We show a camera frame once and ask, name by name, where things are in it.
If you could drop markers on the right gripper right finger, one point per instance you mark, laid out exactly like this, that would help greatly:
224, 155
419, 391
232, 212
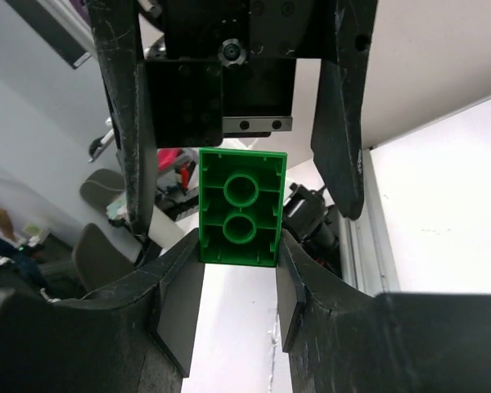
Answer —
339, 339

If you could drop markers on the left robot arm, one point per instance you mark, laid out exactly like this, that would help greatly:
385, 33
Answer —
311, 221

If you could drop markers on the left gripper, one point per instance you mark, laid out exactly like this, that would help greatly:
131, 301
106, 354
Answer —
226, 69

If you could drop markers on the green lego brick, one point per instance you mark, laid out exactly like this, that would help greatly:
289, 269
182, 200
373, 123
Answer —
241, 194

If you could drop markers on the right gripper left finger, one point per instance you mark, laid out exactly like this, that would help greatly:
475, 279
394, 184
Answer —
134, 335

